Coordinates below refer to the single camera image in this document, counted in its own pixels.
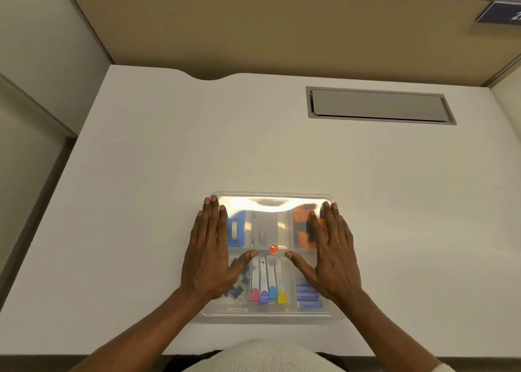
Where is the person's right hand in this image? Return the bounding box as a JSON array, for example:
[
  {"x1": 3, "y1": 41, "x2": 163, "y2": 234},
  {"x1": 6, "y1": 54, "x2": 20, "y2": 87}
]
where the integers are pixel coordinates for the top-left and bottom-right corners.
[{"x1": 284, "y1": 201, "x2": 364, "y2": 304}]

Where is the person's left hand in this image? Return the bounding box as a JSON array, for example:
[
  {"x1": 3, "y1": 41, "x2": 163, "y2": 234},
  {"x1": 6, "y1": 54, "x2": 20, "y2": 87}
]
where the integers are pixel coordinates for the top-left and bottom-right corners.
[{"x1": 179, "y1": 195, "x2": 260, "y2": 304}]

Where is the blue tape dispenser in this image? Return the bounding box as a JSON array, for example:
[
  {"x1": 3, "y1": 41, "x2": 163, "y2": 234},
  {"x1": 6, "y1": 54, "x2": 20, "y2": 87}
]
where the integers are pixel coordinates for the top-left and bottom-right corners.
[{"x1": 226, "y1": 211, "x2": 247, "y2": 248}]

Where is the orange and black lanyard bundle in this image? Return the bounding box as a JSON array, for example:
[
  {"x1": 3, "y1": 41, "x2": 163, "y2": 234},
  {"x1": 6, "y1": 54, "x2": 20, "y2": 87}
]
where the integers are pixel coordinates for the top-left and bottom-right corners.
[{"x1": 292, "y1": 204, "x2": 326, "y2": 250}]

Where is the clear plastic organizer tray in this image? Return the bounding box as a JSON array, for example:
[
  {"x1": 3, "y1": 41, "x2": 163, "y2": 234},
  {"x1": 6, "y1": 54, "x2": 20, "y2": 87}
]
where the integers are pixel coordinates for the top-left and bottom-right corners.
[{"x1": 200, "y1": 192, "x2": 346, "y2": 320}]

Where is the pink-tipped mini stapler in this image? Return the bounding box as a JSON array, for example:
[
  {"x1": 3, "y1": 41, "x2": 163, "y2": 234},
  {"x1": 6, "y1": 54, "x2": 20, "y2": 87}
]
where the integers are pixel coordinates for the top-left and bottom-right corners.
[{"x1": 250, "y1": 257, "x2": 261, "y2": 303}]

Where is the yellow-tipped mini stapler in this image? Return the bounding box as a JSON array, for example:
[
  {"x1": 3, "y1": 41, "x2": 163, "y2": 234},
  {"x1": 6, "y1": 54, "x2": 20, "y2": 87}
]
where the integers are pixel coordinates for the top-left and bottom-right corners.
[{"x1": 275, "y1": 258, "x2": 288, "y2": 305}]

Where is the grey card packet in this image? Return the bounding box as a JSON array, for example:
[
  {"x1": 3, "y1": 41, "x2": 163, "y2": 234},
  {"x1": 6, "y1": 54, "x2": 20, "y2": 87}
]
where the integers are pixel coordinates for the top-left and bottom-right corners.
[{"x1": 251, "y1": 211, "x2": 279, "y2": 249}]

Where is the purple-tipped mini stapler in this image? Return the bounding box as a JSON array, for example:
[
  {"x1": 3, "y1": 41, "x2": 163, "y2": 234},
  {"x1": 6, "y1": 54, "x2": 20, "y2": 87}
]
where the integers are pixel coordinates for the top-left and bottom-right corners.
[{"x1": 258, "y1": 256, "x2": 270, "y2": 305}]

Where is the blue-tipped mini stapler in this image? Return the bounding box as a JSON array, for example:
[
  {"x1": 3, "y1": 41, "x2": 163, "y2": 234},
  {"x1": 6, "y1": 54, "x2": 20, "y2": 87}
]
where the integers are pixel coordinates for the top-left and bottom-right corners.
[{"x1": 266, "y1": 255, "x2": 279, "y2": 300}]

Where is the transparent lid with red dot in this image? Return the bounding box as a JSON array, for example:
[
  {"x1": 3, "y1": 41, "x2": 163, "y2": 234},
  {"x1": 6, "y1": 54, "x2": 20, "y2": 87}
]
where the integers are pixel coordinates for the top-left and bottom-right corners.
[{"x1": 202, "y1": 191, "x2": 345, "y2": 319}]

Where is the person's right forearm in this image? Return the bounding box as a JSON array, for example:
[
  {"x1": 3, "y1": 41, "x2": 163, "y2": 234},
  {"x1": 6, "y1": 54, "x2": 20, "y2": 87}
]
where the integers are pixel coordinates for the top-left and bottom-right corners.
[{"x1": 333, "y1": 288, "x2": 456, "y2": 372}]

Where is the person's left forearm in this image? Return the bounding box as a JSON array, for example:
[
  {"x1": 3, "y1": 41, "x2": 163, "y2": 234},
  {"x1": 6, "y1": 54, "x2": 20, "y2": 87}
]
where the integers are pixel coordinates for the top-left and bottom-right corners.
[{"x1": 69, "y1": 288, "x2": 212, "y2": 372}]

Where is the white knit sweater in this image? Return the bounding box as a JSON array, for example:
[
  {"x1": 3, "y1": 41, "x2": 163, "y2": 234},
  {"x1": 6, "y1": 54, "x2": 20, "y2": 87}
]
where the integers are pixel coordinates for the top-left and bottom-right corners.
[{"x1": 183, "y1": 339, "x2": 347, "y2": 372}]

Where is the white table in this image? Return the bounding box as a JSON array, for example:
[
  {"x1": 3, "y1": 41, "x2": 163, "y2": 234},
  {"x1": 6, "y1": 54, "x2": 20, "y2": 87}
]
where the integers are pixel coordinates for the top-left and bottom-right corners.
[{"x1": 0, "y1": 64, "x2": 521, "y2": 358}]

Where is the white low side panel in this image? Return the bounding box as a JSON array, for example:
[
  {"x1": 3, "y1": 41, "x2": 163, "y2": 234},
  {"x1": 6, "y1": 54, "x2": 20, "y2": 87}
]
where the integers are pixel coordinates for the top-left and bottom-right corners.
[{"x1": 0, "y1": 72, "x2": 78, "y2": 277}]

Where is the beige partition panel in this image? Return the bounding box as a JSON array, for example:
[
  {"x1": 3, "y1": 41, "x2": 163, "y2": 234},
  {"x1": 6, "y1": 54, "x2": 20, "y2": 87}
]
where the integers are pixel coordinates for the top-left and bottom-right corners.
[{"x1": 61, "y1": 0, "x2": 521, "y2": 88}]

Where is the white rounded desk divider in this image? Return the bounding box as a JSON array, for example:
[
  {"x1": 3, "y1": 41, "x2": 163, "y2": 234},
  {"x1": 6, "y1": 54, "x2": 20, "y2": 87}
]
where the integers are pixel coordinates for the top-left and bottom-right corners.
[{"x1": 490, "y1": 64, "x2": 521, "y2": 140}]

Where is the white tall side panel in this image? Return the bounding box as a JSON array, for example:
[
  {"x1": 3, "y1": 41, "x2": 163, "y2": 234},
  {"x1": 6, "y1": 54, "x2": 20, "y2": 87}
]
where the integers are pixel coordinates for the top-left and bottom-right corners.
[{"x1": 0, "y1": 0, "x2": 114, "y2": 135}]

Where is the navy number sign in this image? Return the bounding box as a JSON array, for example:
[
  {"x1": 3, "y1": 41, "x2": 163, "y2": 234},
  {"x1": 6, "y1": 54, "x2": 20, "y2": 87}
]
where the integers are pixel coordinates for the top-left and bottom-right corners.
[{"x1": 475, "y1": 0, "x2": 521, "y2": 26}]

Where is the grey table cable hatch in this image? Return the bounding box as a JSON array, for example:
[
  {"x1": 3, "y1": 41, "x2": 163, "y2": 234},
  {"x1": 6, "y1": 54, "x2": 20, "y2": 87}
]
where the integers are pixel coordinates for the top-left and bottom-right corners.
[{"x1": 305, "y1": 85, "x2": 458, "y2": 126}]

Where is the grey metal partition post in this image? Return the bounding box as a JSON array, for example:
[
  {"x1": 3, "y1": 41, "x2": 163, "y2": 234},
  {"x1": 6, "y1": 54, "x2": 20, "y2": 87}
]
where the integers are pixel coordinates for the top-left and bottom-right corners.
[{"x1": 482, "y1": 56, "x2": 521, "y2": 88}]

